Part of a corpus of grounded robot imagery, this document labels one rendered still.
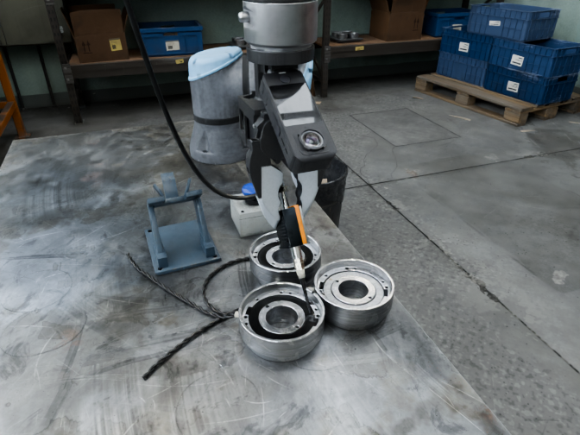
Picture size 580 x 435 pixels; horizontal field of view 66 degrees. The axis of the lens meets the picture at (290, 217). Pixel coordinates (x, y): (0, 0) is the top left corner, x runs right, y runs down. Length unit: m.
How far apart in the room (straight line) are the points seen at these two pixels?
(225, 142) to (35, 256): 0.45
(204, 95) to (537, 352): 1.42
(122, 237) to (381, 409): 0.50
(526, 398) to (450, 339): 0.29
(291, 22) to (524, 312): 1.70
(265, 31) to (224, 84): 0.53
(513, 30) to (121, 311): 3.95
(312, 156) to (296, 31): 0.12
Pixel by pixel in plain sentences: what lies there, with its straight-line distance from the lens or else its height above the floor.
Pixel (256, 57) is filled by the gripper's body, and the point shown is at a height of 1.12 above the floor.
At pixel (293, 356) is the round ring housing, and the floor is 0.82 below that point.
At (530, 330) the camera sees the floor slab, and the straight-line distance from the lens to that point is 1.93.
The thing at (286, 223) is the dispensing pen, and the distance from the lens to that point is 0.53.
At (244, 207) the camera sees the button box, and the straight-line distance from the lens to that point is 0.75.
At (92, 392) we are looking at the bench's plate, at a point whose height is 0.80.
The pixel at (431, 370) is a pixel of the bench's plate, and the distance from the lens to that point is 0.57.
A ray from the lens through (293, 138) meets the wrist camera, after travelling 0.43.
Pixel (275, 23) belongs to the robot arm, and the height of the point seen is 1.16.
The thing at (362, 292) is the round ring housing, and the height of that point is 0.81.
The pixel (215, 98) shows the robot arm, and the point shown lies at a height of 0.94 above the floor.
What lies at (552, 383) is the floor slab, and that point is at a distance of 1.78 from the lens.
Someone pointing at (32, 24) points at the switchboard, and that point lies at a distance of 4.27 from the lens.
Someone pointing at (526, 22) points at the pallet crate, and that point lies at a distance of 4.21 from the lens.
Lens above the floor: 1.22
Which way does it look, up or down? 31 degrees down
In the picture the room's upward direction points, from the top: straight up
